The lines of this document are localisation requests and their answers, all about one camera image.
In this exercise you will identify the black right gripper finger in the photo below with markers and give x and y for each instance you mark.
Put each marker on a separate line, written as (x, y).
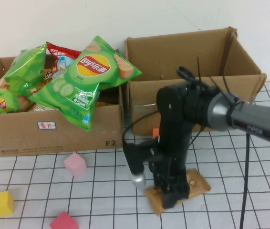
(183, 193)
(170, 200)

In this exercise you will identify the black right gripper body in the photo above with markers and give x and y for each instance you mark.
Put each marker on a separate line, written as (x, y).
(170, 171)

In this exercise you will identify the brown biscuit packet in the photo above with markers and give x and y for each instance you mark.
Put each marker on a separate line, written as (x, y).
(197, 183)

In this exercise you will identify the green Lay's cucumber chips bag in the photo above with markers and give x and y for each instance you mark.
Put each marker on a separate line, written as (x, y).
(77, 95)

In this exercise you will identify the grey and black right arm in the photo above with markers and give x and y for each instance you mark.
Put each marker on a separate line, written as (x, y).
(244, 117)

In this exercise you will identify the orange snack bag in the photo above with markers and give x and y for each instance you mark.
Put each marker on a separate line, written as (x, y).
(48, 75)

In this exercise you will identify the yellow foam cube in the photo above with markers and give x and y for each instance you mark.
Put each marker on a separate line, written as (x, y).
(1, 204)

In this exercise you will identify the orange foam cube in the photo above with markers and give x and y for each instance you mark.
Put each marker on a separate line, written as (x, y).
(155, 133)

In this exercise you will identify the red foam cube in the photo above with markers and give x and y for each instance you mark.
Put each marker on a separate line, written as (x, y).
(63, 221)

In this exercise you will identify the cardboard box with F2 print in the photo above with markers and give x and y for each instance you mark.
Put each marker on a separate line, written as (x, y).
(18, 140)

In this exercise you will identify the pink foam cube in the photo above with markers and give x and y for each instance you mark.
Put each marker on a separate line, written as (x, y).
(75, 165)

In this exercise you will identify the black zip tie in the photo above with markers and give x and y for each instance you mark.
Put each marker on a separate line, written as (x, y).
(221, 87)

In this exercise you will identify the blue-bordered label on F2 box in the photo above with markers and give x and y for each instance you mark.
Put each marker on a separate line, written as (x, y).
(46, 125)

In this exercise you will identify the taped cardboard box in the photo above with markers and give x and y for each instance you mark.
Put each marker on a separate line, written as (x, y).
(149, 59)

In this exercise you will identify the crumpled green Lay's chips bag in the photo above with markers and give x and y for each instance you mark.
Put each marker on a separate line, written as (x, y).
(18, 76)

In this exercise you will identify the red shrimp chips bag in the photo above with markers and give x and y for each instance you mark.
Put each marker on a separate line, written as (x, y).
(58, 52)

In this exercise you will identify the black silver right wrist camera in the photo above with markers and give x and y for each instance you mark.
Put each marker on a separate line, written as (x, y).
(135, 167)

